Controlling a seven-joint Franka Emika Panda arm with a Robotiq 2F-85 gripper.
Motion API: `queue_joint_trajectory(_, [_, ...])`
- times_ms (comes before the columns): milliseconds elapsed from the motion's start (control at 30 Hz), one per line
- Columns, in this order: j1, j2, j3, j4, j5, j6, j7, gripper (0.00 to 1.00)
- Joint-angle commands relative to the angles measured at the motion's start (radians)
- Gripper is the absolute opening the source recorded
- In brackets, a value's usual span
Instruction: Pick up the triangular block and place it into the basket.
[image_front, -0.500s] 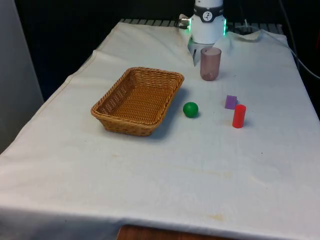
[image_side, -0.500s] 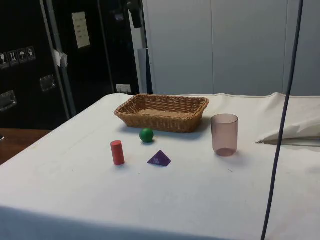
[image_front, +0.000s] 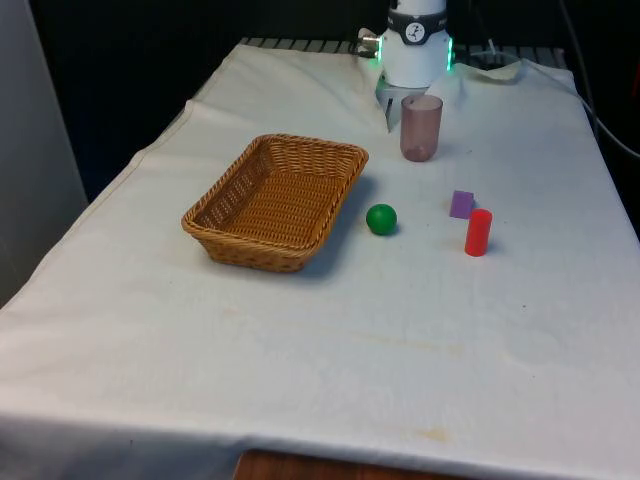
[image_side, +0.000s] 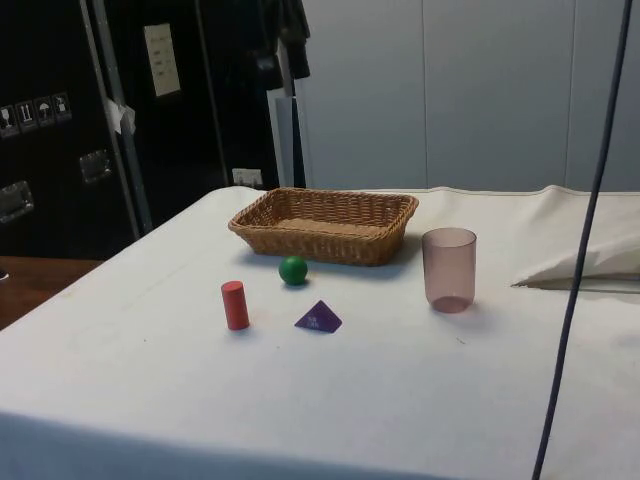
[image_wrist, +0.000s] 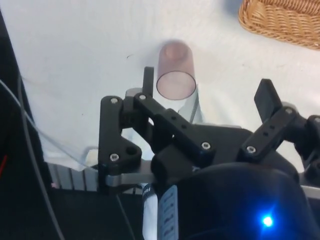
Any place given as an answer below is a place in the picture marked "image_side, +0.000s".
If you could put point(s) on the pale lockers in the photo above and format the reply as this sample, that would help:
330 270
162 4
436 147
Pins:
475 100

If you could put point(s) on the black cabinet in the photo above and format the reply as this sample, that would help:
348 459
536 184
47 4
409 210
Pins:
60 150

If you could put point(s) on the purple triangular block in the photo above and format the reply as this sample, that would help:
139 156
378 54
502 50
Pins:
320 320

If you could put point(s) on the brown wicker basket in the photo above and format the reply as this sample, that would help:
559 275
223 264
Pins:
325 245

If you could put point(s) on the red cylinder block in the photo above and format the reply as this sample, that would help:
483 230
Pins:
234 306

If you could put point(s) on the see-through pink cup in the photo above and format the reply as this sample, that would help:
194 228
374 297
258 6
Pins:
448 272

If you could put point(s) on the dark hanging jacket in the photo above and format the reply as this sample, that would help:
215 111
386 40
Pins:
295 40

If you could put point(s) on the green ball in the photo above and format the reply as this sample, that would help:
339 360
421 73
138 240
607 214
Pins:
293 271

